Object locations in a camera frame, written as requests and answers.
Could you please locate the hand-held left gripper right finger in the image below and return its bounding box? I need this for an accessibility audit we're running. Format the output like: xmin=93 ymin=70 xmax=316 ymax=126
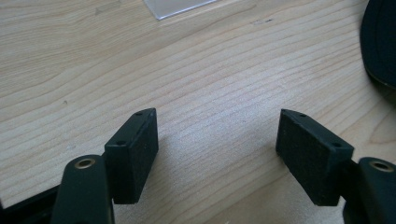
xmin=275 ymin=108 xmax=355 ymax=207

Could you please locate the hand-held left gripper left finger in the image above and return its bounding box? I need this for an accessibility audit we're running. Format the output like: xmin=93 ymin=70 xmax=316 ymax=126
xmin=104 ymin=107 xmax=160 ymax=205

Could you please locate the black round object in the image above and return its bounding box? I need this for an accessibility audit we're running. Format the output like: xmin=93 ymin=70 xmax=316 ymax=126
xmin=360 ymin=0 xmax=396 ymax=91

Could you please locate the clear plastic sheet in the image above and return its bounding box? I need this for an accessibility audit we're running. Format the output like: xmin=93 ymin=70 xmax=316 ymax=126
xmin=142 ymin=0 xmax=218 ymax=21

